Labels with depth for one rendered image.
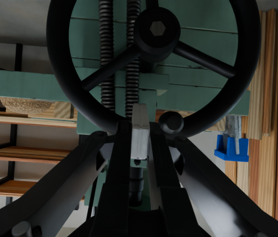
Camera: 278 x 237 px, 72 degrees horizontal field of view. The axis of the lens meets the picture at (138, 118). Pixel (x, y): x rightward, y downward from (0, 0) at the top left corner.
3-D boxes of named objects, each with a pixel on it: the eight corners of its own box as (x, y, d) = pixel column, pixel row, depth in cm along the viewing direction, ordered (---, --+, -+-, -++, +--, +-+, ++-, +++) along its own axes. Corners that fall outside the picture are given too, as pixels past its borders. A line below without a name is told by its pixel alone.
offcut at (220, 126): (211, 114, 51) (210, 129, 51) (202, 113, 48) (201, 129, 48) (226, 114, 48) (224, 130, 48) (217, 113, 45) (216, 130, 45)
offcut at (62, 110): (54, 100, 43) (53, 117, 43) (71, 102, 44) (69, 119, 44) (59, 102, 48) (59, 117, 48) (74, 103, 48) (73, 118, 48)
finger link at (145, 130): (140, 127, 15) (150, 128, 15) (139, 102, 22) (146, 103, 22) (138, 159, 16) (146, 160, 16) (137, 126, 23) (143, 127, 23)
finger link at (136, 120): (138, 159, 16) (129, 158, 16) (137, 126, 23) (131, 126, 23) (140, 127, 15) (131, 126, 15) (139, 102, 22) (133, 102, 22)
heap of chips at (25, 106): (31, 99, 43) (30, 115, 43) (56, 103, 57) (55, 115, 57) (-9, 96, 43) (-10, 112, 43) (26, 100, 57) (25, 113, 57)
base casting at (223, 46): (245, 33, 44) (242, 73, 44) (181, 79, 101) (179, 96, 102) (49, 14, 42) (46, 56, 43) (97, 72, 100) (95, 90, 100)
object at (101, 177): (106, 170, 77) (103, 207, 77) (109, 164, 86) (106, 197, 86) (85, 169, 77) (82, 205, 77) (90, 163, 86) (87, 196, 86)
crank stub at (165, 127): (161, 111, 19) (185, 109, 19) (154, 112, 25) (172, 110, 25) (163, 136, 19) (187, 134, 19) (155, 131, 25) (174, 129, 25)
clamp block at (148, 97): (160, 90, 34) (155, 139, 34) (152, 97, 48) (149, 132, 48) (76, 82, 33) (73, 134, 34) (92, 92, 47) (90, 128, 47)
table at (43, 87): (285, 83, 35) (282, 116, 35) (213, 98, 65) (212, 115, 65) (-57, 54, 33) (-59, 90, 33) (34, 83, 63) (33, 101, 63)
